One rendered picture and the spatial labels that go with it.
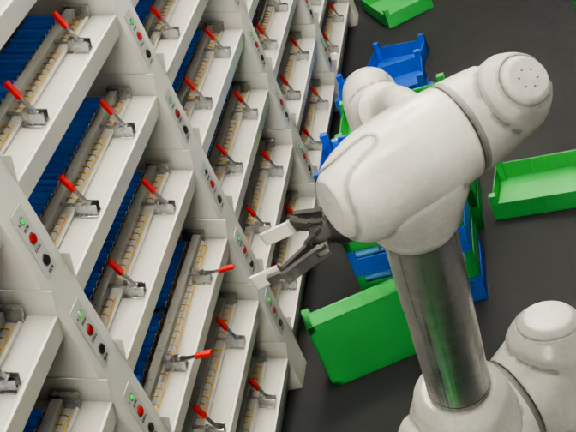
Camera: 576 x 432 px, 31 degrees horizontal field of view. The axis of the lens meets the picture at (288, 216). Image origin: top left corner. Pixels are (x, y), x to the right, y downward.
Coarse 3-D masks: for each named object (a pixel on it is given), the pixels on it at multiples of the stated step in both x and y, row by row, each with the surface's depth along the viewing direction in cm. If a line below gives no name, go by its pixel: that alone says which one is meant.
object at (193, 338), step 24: (216, 240) 239; (216, 264) 232; (192, 288) 225; (216, 288) 228; (192, 312) 219; (192, 336) 213; (192, 360) 207; (144, 384) 202; (168, 384) 202; (192, 384) 206; (168, 408) 197
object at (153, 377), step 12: (192, 240) 236; (192, 252) 232; (204, 252) 234; (192, 264) 230; (180, 276) 225; (180, 288) 222; (180, 300) 219; (168, 312) 216; (168, 324) 213; (180, 324) 214; (168, 336) 210; (156, 348) 207; (156, 360) 204; (156, 372) 201; (156, 384) 201; (156, 396) 198
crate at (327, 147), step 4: (324, 132) 266; (320, 136) 265; (324, 136) 264; (328, 136) 266; (340, 136) 266; (344, 136) 266; (320, 140) 265; (324, 140) 265; (328, 140) 266; (340, 140) 266; (324, 144) 266; (328, 144) 266; (332, 144) 267; (324, 148) 266; (328, 148) 266; (332, 148) 267; (324, 152) 265; (328, 152) 267; (324, 156) 264; (328, 156) 268; (320, 160) 260; (324, 160) 263; (320, 164) 259; (320, 168) 257; (316, 172) 251; (316, 176) 250
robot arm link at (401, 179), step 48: (432, 96) 130; (384, 144) 126; (432, 144) 126; (480, 144) 128; (336, 192) 127; (384, 192) 126; (432, 192) 128; (384, 240) 133; (432, 240) 133; (432, 288) 142; (432, 336) 150; (480, 336) 156; (432, 384) 160; (480, 384) 160
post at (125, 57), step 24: (120, 0) 214; (120, 24) 211; (120, 48) 214; (120, 72) 218; (144, 72) 217; (168, 120) 223; (168, 144) 227; (192, 144) 232; (192, 216) 237; (216, 216) 237; (240, 264) 244; (264, 288) 255; (264, 312) 252; (264, 336) 256; (288, 336) 264; (288, 360) 260; (288, 384) 265
